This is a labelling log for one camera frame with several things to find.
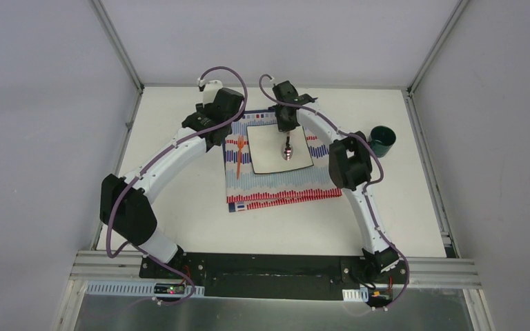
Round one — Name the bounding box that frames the white cable duct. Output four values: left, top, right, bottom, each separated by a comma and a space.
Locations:
85, 281, 192, 298
342, 288, 369, 303

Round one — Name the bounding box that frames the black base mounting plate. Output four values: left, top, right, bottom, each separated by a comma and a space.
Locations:
139, 252, 409, 301

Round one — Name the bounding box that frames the left white cable duct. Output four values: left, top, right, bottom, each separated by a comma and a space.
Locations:
85, 281, 192, 298

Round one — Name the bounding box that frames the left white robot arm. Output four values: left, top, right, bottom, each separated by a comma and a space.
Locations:
99, 81, 246, 279

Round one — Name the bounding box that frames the dark green mug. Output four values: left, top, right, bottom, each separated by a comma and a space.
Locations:
369, 126, 397, 158

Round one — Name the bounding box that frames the right white cable duct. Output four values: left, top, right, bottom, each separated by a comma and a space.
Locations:
342, 288, 369, 303

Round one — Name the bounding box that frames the orange plastic fork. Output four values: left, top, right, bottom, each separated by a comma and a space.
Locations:
235, 134, 245, 180

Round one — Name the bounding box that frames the patterned cloth napkin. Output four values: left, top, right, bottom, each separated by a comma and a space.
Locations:
222, 110, 342, 212

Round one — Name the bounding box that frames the white square plate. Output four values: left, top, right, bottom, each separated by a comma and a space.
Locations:
246, 124, 313, 174

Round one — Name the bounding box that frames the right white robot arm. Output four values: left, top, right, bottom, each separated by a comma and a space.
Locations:
272, 81, 400, 283

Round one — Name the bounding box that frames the silver spoon pink handle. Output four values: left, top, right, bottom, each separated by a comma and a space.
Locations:
282, 132, 293, 161

